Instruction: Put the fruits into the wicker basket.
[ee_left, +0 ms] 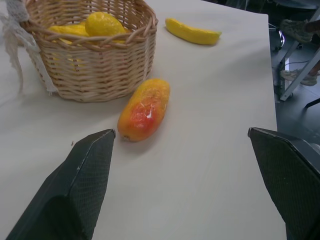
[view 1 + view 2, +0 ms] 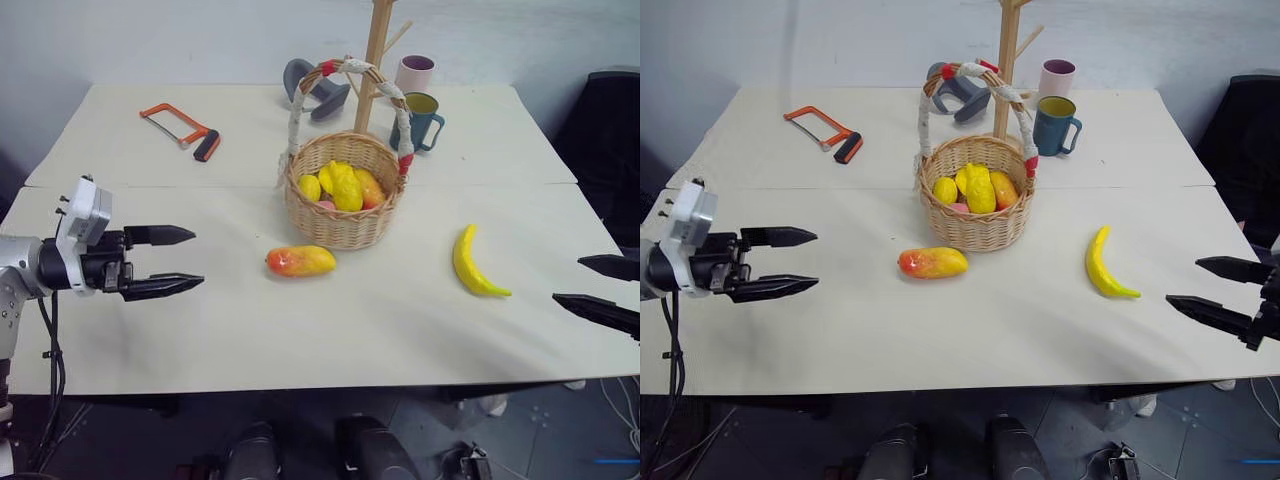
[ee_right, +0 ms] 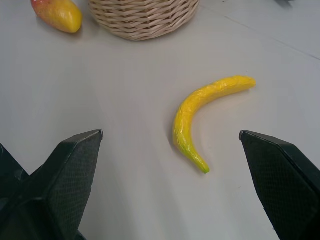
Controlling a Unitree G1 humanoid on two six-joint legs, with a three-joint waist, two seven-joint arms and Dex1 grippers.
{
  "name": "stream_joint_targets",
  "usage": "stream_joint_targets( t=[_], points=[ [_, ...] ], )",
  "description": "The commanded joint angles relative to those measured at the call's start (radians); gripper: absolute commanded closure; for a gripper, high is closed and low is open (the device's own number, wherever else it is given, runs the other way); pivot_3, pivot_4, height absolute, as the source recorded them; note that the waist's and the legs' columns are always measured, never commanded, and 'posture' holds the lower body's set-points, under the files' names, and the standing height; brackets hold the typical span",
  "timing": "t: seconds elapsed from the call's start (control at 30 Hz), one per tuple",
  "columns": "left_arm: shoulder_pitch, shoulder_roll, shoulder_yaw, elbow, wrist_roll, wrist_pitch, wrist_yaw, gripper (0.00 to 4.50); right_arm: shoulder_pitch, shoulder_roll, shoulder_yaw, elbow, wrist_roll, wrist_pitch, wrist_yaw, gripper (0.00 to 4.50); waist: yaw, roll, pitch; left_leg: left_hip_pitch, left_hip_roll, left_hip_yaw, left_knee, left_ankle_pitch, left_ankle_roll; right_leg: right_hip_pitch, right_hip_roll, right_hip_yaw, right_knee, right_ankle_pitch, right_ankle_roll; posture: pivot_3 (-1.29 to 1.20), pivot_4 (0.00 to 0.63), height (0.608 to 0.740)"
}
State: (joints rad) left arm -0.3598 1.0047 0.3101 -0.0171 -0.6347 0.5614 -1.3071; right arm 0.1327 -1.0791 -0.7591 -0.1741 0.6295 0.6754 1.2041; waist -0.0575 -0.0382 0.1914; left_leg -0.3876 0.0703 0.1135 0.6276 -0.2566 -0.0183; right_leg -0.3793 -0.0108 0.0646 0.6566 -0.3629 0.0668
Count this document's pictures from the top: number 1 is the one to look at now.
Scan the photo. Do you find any person's beige sneaker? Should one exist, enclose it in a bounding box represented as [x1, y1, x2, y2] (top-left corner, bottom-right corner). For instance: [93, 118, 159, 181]
[279, 68, 318, 87]
[279, 19, 314, 44]

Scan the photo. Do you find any white lace ribbon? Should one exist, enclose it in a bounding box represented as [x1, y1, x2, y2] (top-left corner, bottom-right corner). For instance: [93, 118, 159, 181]
[0, 0, 57, 96]

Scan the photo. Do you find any yellow lemon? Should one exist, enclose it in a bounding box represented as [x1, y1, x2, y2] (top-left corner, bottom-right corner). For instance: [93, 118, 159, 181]
[85, 11, 128, 37]

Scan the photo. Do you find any black office chair base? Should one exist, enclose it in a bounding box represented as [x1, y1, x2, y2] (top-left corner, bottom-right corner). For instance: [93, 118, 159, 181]
[268, 22, 305, 53]

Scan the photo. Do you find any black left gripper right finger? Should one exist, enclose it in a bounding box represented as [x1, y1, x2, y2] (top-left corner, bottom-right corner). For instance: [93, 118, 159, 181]
[247, 126, 320, 240]

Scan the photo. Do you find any yellow banana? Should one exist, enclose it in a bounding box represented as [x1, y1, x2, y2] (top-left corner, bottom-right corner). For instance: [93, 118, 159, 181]
[47, 21, 90, 45]
[164, 17, 223, 46]

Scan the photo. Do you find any wicker basket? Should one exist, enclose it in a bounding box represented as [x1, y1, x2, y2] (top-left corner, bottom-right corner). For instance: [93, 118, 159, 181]
[19, 0, 159, 103]

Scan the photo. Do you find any grey metal table leg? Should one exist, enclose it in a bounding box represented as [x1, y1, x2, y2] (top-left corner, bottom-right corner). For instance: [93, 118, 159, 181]
[279, 9, 320, 102]

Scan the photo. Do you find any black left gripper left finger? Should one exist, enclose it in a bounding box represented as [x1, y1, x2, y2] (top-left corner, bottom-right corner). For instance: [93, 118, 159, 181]
[5, 128, 117, 240]

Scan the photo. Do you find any orange red mango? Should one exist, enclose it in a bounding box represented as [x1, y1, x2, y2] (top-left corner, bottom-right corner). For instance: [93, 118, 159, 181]
[117, 78, 171, 143]

